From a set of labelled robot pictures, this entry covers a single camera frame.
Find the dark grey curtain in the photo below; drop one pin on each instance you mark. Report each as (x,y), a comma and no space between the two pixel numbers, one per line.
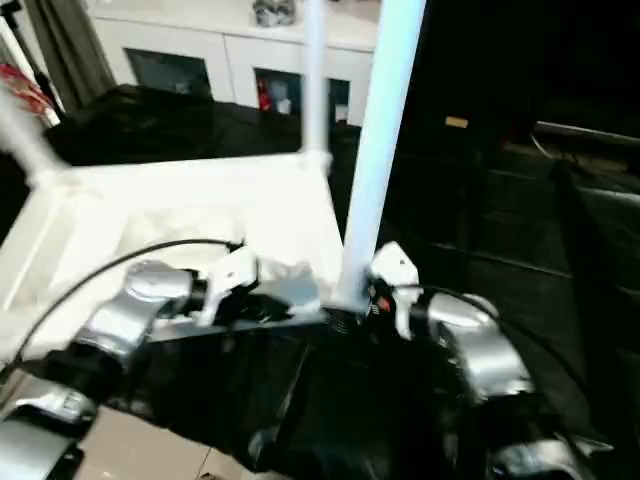
(75,50)

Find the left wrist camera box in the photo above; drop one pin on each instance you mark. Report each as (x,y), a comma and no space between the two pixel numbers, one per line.
(230,272)

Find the black mat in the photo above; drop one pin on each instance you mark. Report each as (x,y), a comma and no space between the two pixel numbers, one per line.
(150,125)

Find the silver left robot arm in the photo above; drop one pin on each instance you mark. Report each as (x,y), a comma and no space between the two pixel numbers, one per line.
(115,315)

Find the dark long metal bar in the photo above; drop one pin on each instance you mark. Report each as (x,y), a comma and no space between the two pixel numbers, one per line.
(585,131)

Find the white plastic table top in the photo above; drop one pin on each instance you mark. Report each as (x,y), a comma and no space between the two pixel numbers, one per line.
(150,185)

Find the white cabinet with glass doors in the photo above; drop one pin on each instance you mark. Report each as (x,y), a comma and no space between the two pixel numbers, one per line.
(175,32)

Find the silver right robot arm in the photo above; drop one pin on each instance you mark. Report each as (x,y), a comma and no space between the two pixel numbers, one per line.
(490,350)

